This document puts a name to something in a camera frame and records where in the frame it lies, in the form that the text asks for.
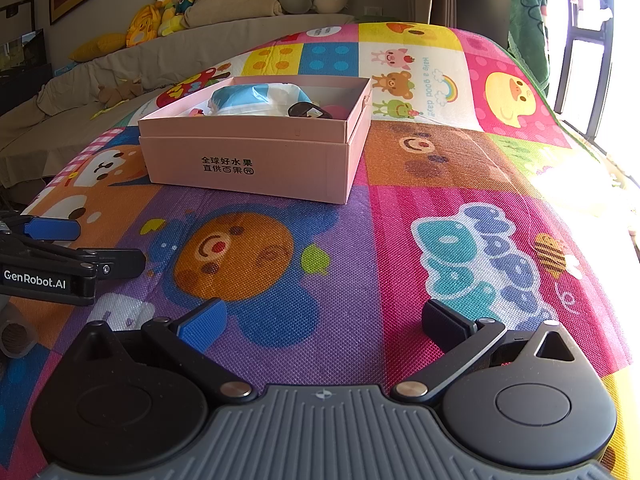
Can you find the green cartoon towel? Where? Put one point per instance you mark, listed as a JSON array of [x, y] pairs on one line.
[[529, 35]]

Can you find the blue white tissue pack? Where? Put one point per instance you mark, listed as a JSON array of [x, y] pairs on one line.
[[255, 100]]

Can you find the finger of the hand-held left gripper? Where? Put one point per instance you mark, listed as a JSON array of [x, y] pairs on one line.
[[120, 262], [52, 230]]

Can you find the beige covered sofa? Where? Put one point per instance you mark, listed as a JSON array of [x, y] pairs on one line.
[[150, 65]]

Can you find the colourful cartoon play mat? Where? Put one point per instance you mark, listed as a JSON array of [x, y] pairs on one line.
[[375, 260]]

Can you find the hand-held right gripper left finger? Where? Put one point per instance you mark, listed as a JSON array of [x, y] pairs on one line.
[[202, 322]]

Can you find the pink cardboard box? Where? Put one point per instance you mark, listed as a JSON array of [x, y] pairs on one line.
[[250, 160]]

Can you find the pink squishy figure toy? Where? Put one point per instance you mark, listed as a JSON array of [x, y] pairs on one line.
[[333, 111]]

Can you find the brown teddy plush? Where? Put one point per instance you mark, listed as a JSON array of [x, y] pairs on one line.
[[120, 91]]

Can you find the yellow duck plush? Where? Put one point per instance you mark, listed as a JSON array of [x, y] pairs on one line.
[[166, 12]]

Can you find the black window railing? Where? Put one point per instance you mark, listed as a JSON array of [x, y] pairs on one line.
[[587, 35]]

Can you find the yellow pillow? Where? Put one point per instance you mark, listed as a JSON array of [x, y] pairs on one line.
[[97, 46]]

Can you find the black television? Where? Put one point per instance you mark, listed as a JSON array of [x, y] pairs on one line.
[[25, 80]]

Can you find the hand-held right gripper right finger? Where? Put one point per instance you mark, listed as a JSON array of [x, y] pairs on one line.
[[440, 320]]

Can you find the white wall socket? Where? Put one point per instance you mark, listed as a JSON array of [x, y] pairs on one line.
[[373, 10]]

